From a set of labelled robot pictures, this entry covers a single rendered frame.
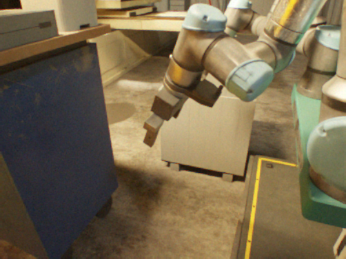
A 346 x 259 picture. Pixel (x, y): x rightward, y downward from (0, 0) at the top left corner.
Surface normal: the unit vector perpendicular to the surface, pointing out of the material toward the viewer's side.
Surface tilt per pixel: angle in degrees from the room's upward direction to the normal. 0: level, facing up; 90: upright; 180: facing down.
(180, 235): 0
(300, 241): 0
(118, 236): 0
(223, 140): 90
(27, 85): 90
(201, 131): 90
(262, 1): 90
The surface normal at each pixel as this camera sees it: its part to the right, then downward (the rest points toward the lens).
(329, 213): -0.36, 0.46
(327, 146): -0.68, 0.47
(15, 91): 0.93, 0.18
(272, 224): 0.00, -0.87
